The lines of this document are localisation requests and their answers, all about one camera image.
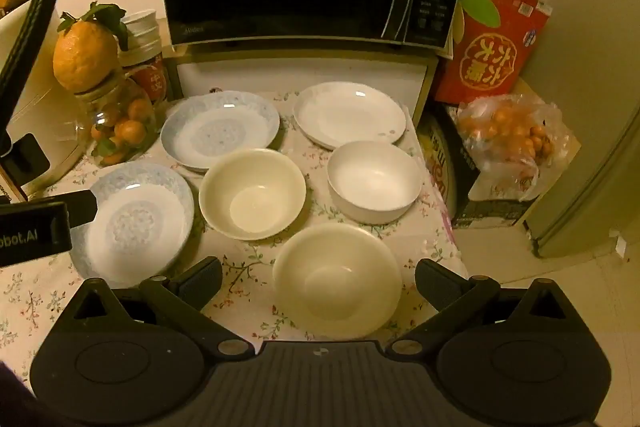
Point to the white air fryer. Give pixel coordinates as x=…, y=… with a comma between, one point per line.
x=30, y=82

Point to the beige refrigerator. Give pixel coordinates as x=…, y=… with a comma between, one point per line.
x=600, y=107

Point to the small white block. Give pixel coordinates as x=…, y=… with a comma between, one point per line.
x=623, y=251

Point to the floral tablecloth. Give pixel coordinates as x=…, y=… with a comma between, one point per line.
x=317, y=207

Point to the blue patterned plate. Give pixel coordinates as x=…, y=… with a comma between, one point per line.
x=140, y=217
x=215, y=132

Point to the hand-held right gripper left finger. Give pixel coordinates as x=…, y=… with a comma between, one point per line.
x=202, y=279

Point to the red label jar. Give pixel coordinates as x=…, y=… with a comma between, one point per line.
x=150, y=77

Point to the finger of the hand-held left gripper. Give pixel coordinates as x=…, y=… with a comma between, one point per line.
x=82, y=207

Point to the white plate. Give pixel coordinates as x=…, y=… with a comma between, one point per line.
x=350, y=112

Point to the cream bowl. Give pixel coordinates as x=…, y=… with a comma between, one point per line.
x=335, y=277
x=250, y=192

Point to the dark cardboard box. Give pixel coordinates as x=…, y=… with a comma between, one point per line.
x=470, y=187

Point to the large orange with leaves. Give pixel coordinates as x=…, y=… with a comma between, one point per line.
x=82, y=57

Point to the plastic bag of kumquats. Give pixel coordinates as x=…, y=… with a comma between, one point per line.
x=515, y=137

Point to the red carton box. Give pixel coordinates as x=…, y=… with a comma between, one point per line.
x=490, y=52

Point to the glass jar of kumquats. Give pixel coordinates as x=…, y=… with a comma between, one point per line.
x=125, y=122

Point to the white bowl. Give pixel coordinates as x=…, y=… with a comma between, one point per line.
x=372, y=177

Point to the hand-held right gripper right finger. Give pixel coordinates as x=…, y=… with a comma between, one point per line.
x=437, y=282

